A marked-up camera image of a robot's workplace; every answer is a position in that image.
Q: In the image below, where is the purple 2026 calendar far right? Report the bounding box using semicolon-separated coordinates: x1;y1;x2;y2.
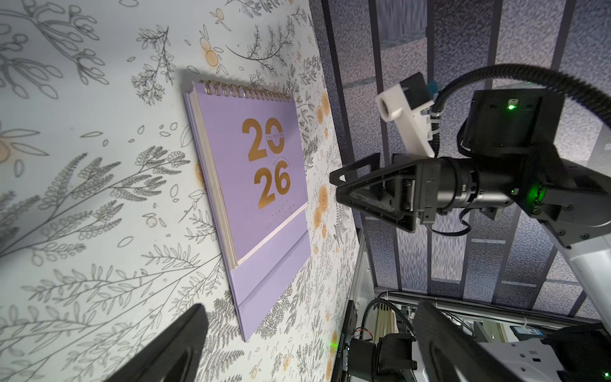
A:
185;81;311;340

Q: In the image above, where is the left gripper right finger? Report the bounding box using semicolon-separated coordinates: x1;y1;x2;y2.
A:
413;302;520;381

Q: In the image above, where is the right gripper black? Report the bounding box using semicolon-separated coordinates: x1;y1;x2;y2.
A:
329;153;513;233

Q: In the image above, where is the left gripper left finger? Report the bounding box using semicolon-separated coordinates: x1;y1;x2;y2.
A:
108;303;208;382

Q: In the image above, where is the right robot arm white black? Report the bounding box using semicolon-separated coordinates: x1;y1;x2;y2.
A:
330;89;610;322

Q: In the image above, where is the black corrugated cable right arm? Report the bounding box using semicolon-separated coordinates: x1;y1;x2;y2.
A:
430;64;611;127

